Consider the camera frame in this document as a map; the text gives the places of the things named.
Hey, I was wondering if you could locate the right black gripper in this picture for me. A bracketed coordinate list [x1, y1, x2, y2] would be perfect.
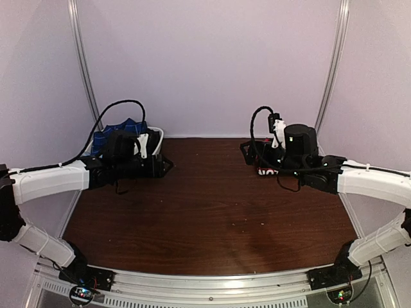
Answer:
[240, 140, 306, 181]

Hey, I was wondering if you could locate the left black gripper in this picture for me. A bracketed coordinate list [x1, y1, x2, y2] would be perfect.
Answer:
[114, 153, 173, 179]

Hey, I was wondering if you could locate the blue plaid long sleeve shirt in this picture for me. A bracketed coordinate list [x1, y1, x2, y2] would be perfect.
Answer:
[92, 118, 149, 155]

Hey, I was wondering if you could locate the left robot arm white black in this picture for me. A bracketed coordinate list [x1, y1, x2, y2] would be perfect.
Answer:
[1, 154, 174, 285]

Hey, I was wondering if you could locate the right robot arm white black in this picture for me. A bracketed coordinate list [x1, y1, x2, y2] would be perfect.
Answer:
[258, 155, 410, 284]

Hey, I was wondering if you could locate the red black plaid folded shirt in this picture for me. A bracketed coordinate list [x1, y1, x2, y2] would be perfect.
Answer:
[255, 138, 278, 176]

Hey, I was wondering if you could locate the white plastic bin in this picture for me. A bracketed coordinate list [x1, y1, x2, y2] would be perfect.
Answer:
[80, 123, 164, 158]

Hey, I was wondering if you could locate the left circuit board with leds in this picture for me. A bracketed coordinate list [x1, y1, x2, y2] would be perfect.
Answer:
[69, 286, 98, 306]

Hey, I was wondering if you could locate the circuit board with leds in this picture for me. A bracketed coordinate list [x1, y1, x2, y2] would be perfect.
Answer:
[327, 286, 353, 305]
[69, 286, 98, 306]

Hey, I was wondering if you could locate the right circuit board with leds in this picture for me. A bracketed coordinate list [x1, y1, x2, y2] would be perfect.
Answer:
[327, 286, 353, 305]

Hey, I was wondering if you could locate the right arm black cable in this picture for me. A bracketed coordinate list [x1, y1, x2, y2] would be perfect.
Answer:
[250, 105, 411, 193]

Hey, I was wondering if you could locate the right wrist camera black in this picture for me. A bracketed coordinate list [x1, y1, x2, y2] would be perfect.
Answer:
[284, 124, 319, 157]

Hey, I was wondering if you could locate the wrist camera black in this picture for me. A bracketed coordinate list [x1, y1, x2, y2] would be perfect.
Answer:
[284, 124, 319, 157]
[102, 130, 141, 161]

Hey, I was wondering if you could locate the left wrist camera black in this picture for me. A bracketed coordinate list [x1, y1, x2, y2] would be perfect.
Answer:
[102, 130, 141, 161]

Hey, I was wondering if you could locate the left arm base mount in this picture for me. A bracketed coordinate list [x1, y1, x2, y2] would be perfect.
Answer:
[58, 265, 114, 291]

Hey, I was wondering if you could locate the aluminium front rail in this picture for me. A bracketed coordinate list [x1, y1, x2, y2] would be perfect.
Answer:
[23, 258, 400, 307]

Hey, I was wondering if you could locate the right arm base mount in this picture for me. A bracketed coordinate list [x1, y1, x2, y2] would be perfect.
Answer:
[307, 265, 362, 290]

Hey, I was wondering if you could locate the right aluminium frame post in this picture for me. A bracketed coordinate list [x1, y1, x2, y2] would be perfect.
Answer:
[315, 0, 350, 133]

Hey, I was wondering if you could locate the aluminium frame post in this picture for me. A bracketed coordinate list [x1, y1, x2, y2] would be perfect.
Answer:
[315, 0, 350, 133]
[67, 0, 99, 120]

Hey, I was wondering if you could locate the left aluminium frame post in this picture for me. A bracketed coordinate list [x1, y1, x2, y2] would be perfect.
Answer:
[67, 0, 99, 120]

